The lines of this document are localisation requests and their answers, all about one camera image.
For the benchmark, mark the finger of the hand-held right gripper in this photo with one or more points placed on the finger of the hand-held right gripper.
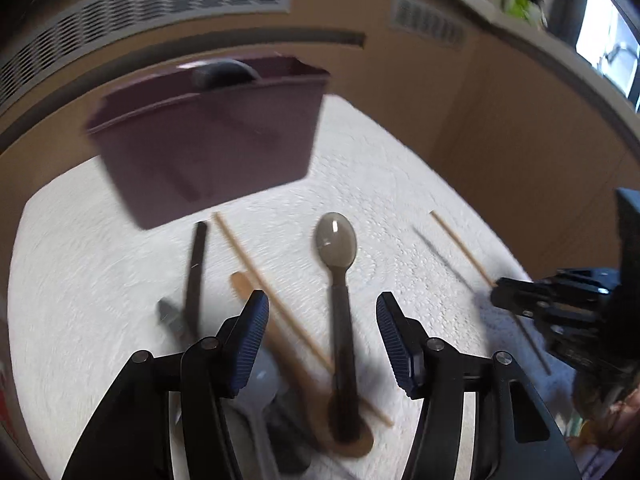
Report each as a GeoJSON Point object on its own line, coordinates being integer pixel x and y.
{"type": "Point", "coordinates": [540, 291]}
{"type": "Point", "coordinates": [570, 317]}

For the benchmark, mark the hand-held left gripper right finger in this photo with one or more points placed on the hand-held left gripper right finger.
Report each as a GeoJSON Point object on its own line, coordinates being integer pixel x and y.
{"type": "Point", "coordinates": [395, 345]}

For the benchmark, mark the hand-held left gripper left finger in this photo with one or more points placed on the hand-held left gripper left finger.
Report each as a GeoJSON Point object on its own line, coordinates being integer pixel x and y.
{"type": "Point", "coordinates": [250, 340]}

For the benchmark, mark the white plastic spoon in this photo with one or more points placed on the white plastic spoon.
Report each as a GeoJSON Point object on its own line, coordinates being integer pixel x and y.
{"type": "Point", "coordinates": [262, 385]}

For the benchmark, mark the wooden spoon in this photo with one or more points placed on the wooden spoon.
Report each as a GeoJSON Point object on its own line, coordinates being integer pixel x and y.
{"type": "Point", "coordinates": [295, 367]}

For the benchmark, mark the wooden chopstick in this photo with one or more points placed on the wooden chopstick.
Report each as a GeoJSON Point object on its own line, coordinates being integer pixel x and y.
{"type": "Point", "coordinates": [240, 252]}
{"type": "Point", "coordinates": [460, 247]}

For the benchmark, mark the purple plastic utensil holder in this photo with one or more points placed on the purple plastic utensil holder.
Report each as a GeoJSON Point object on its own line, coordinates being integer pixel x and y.
{"type": "Point", "coordinates": [210, 150]}

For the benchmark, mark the white textured table mat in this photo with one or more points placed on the white textured table mat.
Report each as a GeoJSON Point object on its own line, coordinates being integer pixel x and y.
{"type": "Point", "coordinates": [100, 270]}

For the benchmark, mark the bright window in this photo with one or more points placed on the bright window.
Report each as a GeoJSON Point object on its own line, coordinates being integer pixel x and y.
{"type": "Point", "coordinates": [610, 45]}

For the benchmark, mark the green object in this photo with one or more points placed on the green object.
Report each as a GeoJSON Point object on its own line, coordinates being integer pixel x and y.
{"type": "Point", "coordinates": [520, 5]}

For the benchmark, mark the small white cabinet vent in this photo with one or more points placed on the small white cabinet vent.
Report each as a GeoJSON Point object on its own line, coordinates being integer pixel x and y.
{"type": "Point", "coordinates": [427, 20]}

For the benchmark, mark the large white cabinet vent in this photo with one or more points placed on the large white cabinet vent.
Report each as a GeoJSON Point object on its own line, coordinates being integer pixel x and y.
{"type": "Point", "coordinates": [150, 15]}

